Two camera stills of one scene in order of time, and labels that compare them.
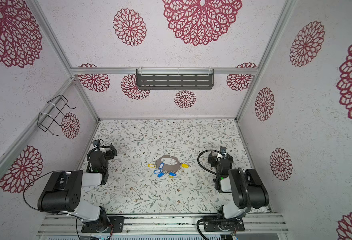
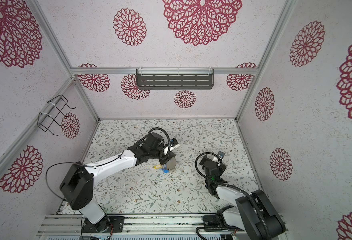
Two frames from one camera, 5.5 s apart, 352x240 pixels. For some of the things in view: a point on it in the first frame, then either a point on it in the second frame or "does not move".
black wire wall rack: x=45 y=121 does not move
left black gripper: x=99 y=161 → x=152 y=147
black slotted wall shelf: x=175 y=78 does not move
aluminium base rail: x=69 y=224 does not move
